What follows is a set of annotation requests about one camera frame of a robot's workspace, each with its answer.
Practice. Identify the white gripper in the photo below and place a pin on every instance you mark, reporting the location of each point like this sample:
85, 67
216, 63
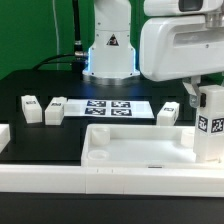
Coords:
179, 47

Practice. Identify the white desk tabletop tray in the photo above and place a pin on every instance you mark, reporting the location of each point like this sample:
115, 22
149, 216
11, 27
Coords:
142, 146

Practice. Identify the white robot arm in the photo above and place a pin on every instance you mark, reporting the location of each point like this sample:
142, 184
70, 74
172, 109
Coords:
111, 58

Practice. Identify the white front fence bar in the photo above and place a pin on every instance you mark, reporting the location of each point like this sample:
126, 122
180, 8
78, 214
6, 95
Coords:
122, 181

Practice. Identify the white marker sheet with tags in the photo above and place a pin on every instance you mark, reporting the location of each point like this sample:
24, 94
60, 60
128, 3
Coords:
108, 108

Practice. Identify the white left fence block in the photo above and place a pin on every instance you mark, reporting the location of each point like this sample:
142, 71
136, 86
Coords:
4, 136

